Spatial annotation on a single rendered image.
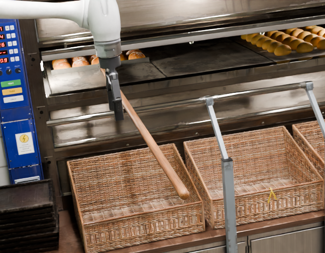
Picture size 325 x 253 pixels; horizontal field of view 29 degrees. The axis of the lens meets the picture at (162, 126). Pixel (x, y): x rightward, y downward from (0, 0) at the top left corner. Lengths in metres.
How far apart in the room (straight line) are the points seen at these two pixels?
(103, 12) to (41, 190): 1.14
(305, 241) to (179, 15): 1.22
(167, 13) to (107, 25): 0.98
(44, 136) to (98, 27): 1.12
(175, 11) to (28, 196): 1.11
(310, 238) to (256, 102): 0.75
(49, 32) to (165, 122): 0.73
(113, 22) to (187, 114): 1.18
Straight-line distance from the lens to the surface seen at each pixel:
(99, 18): 2.11
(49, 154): 3.16
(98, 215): 3.14
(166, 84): 3.14
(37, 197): 2.92
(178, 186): 1.86
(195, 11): 3.10
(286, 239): 3.01
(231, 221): 2.80
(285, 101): 3.36
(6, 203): 2.91
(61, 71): 3.50
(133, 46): 2.91
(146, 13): 3.05
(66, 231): 3.06
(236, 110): 3.27
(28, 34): 3.00
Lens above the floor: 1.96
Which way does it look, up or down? 19 degrees down
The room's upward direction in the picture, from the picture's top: 5 degrees counter-clockwise
